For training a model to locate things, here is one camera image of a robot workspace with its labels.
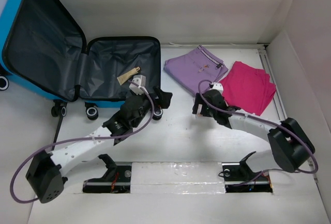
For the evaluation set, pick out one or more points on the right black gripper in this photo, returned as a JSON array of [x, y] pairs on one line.
[[199, 100]]

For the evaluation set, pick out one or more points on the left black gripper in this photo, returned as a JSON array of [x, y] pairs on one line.
[[162, 98]]

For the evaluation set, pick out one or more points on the purple shorts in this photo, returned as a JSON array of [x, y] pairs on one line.
[[197, 65]]

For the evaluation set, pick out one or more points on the pink shorts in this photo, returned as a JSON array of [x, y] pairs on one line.
[[248, 88]]

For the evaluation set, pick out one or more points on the blue kids suitcase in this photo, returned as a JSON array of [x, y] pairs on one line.
[[45, 50]]

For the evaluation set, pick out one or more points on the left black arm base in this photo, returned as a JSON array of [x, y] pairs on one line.
[[116, 179]]

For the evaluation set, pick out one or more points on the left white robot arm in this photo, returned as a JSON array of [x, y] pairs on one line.
[[49, 172]]

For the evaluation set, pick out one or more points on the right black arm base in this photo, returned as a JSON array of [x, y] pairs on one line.
[[238, 177]]

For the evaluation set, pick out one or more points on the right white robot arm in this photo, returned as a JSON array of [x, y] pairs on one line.
[[289, 144]]

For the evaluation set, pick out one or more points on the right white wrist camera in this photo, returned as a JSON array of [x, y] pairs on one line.
[[216, 86]]

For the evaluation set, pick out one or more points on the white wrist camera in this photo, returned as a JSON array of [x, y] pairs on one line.
[[137, 84], [216, 86]]

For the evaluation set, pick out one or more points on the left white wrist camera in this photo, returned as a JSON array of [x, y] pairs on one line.
[[137, 84]]

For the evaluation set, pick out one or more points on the white cable tie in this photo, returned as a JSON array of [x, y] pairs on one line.
[[176, 44]]

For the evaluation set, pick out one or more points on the aluminium frame rail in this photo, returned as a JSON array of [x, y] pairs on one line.
[[262, 51]]

